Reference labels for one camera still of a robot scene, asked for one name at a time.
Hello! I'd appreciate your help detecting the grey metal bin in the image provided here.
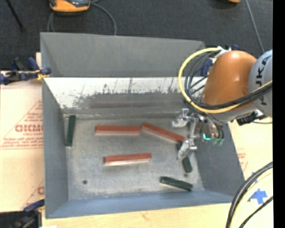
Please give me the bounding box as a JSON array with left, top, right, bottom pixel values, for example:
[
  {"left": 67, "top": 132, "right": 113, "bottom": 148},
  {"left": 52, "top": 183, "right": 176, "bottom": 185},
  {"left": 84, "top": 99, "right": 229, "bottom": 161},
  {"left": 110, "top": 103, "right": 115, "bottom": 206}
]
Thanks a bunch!
[{"left": 39, "top": 31, "right": 246, "bottom": 219}]

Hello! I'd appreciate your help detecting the dark green flat block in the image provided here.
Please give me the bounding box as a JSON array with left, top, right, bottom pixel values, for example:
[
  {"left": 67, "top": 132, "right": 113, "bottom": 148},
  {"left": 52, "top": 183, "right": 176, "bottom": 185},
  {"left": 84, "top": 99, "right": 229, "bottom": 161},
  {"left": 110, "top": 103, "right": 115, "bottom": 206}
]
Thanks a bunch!
[
  {"left": 64, "top": 114, "right": 76, "bottom": 147},
  {"left": 159, "top": 176, "right": 194, "bottom": 192},
  {"left": 176, "top": 141, "right": 193, "bottom": 173}
]

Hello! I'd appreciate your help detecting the red-brown flat block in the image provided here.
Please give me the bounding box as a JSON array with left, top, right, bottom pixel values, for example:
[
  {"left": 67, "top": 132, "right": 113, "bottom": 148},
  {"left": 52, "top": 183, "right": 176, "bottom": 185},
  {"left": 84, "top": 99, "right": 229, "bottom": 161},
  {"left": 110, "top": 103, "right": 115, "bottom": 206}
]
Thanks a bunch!
[
  {"left": 103, "top": 152, "right": 152, "bottom": 167},
  {"left": 140, "top": 122, "right": 186, "bottom": 144},
  {"left": 94, "top": 125, "right": 142, "bottom": 137}
]

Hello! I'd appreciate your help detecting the brown cardboard board red print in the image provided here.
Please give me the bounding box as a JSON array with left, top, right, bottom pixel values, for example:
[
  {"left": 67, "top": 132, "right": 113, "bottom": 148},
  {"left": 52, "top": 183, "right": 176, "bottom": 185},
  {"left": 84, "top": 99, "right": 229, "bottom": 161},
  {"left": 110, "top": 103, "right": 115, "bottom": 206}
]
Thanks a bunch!
[{"left": 0, "top": 52, "right": 46, "bottom": 214}]

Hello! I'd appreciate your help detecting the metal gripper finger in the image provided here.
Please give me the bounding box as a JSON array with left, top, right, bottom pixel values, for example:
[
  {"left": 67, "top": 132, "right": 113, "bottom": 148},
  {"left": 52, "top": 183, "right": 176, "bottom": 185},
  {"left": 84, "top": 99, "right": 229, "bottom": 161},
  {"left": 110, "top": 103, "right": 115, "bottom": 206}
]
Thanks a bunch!
[
  {"left": 177, "top": 139, "right": 198, "bottom": 161},
  {"left": 171, "top": 108, "right": 193, "bottom": 128}
]

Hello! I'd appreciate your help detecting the black cylinder on white bracket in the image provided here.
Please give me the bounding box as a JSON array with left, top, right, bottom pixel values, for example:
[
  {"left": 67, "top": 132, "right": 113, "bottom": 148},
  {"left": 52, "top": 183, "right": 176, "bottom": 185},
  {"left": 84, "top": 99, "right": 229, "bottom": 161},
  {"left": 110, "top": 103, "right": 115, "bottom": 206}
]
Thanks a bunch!
[{"left": 236, "top": 110, "right": 265, "bottom": 126}]

